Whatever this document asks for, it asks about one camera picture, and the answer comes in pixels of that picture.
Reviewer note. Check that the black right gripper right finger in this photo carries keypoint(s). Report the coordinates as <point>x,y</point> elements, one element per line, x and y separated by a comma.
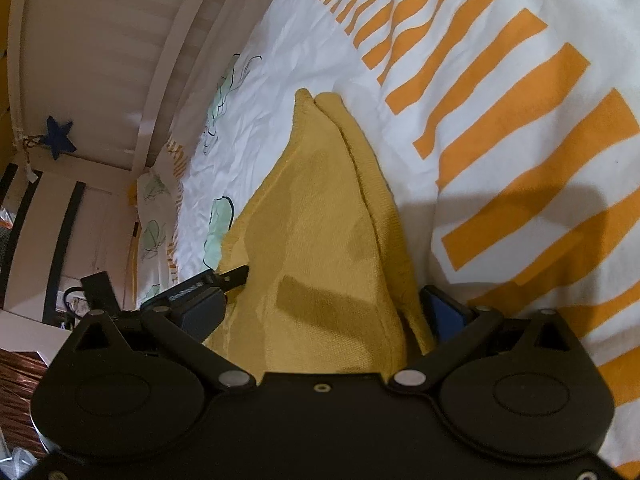
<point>445,316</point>

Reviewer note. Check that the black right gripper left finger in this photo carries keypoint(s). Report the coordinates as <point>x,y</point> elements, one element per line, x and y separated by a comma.
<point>198,305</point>

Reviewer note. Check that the mustard yellow knit garment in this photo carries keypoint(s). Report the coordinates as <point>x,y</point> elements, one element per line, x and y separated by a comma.
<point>331,286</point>

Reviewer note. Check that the dark blue star ornament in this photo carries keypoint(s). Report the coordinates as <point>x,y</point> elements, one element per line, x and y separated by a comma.
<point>57,138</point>

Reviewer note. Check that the white leaf print bedsheet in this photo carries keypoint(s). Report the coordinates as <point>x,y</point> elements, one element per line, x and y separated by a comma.
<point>508,131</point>

